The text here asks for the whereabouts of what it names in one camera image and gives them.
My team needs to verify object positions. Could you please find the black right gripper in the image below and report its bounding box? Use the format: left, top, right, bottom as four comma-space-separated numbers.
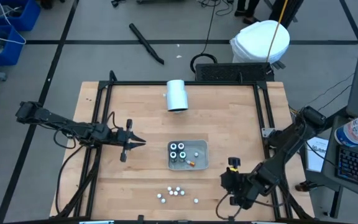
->
221, 157, 260, 210

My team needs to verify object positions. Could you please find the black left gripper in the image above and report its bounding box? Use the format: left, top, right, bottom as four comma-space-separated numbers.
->
109, 119, 147, 162

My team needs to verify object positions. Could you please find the pale grey plastic bin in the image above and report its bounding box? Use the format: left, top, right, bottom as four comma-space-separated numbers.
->
167, 139, 210, 171

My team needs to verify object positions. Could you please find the white paper sheet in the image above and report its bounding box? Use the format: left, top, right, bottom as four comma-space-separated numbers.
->
305, 136, 329, 173

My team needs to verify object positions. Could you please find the black rod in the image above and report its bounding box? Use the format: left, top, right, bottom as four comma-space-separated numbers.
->
128, 22, 165, 65

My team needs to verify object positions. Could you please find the dark desk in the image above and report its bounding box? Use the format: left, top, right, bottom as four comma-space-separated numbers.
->
321, 114, 358, 205

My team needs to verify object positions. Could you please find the black perforated computer case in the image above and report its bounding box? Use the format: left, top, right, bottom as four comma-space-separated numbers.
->
195, 62, 275, 83

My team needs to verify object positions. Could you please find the white wipes canister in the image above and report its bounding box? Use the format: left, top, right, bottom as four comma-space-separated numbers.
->
334, 109, 358, 147

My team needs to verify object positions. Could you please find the white trash can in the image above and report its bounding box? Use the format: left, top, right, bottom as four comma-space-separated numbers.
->
229, 19, 291, 65

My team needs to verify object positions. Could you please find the blue storage bin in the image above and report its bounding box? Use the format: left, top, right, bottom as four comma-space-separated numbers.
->
0, 24, 26, 68
0, 0, 42, 32

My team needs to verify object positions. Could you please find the person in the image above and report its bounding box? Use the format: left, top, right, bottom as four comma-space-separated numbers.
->
234, 0, 262, 26

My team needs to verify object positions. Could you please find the black aluminium rig frame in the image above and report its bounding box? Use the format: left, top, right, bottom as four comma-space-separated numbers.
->
50, 70, 315, 224

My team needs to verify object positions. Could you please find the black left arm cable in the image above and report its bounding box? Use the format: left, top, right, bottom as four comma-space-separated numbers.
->
55, 144, 85, 215

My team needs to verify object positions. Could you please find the black coiled cable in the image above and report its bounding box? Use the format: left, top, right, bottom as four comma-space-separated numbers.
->
190, 0, 219, 74

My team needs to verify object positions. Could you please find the yellow hanging cable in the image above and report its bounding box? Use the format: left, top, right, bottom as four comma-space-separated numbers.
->
265, 0, 288, 63

